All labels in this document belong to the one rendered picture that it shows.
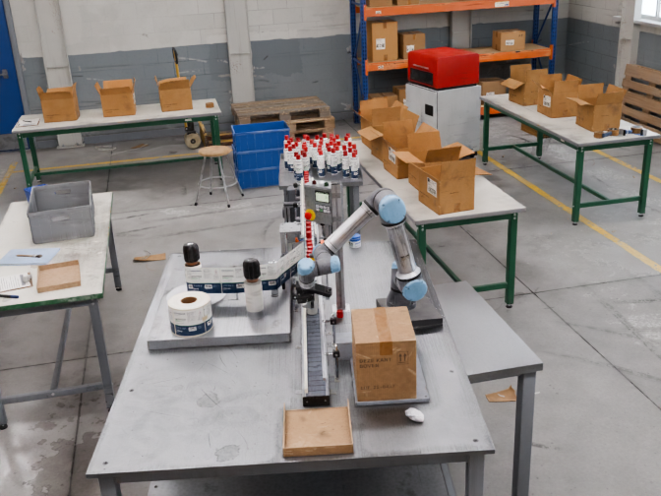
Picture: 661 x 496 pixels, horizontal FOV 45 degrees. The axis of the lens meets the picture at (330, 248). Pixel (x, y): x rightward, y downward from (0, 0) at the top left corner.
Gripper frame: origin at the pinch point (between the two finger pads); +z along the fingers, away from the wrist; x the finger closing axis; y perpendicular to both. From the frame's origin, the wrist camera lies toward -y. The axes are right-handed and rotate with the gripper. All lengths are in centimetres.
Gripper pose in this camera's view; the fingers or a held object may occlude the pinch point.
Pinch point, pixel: (313, 306)
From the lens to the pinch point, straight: 382.9
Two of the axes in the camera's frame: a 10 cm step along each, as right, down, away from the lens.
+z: 0.2, 6.1, 7.9
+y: -10.0, 0.6, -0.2
